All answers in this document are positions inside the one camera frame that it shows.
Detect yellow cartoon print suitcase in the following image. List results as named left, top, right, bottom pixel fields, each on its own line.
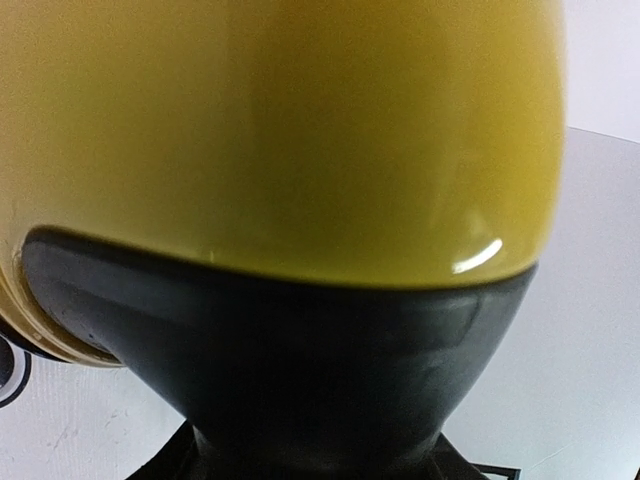
left=0, top=0, right=569, bottom=480

